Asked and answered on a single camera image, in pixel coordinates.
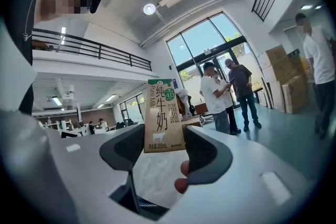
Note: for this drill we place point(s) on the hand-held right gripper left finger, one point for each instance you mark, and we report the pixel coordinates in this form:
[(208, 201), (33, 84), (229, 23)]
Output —
[(123, 149)]

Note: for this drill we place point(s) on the cardboard box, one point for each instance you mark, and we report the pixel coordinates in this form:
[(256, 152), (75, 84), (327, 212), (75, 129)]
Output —
[(295, 95), (275, 97), (277, 56), (279, 72)]

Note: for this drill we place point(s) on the brown milk carton trash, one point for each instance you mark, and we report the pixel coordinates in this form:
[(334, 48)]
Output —
[(162, 123)]

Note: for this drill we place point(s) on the black balcony railing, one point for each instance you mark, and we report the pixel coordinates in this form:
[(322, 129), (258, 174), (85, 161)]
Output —
[(99, 49)]

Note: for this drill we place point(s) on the black head camera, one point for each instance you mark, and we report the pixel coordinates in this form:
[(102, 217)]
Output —
[(95, 2)]

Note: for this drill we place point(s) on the person's right hand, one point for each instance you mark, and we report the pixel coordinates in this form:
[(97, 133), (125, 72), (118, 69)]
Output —
[(181, 185)]

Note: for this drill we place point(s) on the glass entrance doors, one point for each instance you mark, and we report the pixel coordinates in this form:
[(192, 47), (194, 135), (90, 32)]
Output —
[(204, 39)]

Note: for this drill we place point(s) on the round ceiling lamp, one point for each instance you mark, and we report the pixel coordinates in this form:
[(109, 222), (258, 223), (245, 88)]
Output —
[(149, 9)]

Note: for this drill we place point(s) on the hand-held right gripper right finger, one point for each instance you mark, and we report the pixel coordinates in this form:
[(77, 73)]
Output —
[(207, 157)]

